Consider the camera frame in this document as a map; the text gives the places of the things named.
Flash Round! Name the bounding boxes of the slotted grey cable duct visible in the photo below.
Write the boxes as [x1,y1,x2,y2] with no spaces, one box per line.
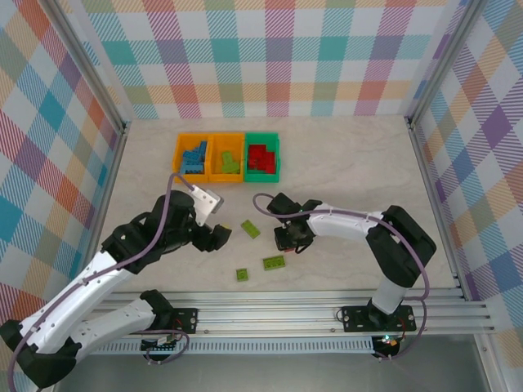
[87,341,375,355]

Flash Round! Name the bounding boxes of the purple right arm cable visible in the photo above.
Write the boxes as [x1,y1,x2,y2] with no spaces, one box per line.
[252,193,432,363]

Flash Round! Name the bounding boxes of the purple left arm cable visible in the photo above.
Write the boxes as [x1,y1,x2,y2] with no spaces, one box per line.
[7,173,201,392]

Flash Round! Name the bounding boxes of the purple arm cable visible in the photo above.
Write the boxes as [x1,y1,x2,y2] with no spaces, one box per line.
[7,173,201,392]
[252,193,432,363]

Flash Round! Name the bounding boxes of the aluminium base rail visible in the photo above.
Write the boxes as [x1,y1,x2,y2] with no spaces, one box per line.
[44,287,498,338]

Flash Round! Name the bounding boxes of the orange bin with blue bricks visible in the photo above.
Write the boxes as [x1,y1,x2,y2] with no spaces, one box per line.
[172,133,212,184]

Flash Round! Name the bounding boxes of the left green circuit board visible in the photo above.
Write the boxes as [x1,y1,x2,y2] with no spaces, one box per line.
[141,333,183,353]

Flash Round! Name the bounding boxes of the aluminium side rail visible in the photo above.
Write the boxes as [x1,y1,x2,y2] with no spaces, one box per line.
[404,116,475,301]
[73,120,132,305]

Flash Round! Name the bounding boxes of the right lower aluminium post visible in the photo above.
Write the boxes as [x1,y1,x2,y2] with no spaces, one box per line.
[473,334,506,392]

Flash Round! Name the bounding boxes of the right aluminium corner post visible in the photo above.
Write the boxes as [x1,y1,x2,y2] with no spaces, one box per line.
[404,0,489,127]

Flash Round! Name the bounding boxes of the aluminium corner post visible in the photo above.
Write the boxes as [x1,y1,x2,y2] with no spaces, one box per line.
[404,0,489,127]
[47,0,132,138]

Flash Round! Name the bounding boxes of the left aluminium side rail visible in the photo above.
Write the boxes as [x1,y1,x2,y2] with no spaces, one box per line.
[73,120,132,305]

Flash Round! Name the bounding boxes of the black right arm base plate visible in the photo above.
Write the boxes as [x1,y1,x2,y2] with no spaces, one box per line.
[337,305,418,332]

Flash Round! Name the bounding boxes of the left aluminium corner post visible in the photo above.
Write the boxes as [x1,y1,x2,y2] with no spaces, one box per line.
[47,0,132,138]

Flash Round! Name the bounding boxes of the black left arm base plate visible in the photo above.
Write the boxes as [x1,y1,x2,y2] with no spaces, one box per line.
[168,305,200,335]

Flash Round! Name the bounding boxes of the orange bin with green bricks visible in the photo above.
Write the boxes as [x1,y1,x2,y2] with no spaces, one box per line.
[207,132,247,183]

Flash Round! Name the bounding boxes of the green plastic bin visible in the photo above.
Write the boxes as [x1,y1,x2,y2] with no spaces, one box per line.
[244,131,284,184]

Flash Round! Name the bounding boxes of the right aluminium side rail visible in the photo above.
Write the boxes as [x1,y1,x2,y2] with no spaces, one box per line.
[404,116,475,301]

